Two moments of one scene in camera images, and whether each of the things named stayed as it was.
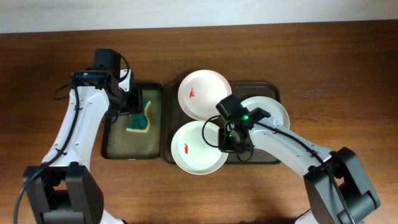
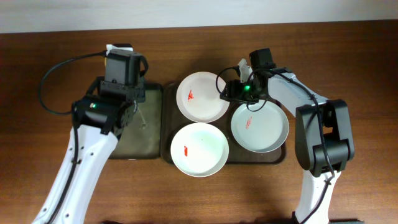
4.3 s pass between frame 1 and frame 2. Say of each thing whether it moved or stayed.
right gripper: moved
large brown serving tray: stayed
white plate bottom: stayed
